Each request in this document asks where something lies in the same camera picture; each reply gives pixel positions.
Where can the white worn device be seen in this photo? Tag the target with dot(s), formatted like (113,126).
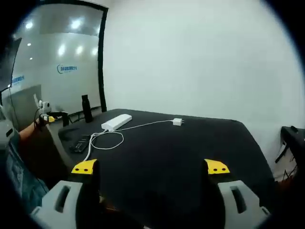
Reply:
(6,128)

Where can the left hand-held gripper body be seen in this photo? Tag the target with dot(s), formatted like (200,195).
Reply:
(44,106)

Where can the black remote control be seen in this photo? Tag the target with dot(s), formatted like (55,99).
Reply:
(78,146)

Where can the black side table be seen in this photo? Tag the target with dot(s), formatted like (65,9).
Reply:
(291,140)

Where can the person's grey clothing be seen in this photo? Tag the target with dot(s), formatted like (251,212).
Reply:
(21,171)

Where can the black wall post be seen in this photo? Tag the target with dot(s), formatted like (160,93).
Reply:
(102,59)

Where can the white power strip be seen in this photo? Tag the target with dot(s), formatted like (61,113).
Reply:
(116,122)

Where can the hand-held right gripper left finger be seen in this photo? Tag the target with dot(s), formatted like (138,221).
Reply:
(59,202)

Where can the white charger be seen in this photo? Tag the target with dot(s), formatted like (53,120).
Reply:
(177,121)

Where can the black bottle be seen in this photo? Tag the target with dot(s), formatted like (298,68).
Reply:
(87,108)

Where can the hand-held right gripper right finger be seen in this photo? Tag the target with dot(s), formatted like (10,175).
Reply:
(240,202)

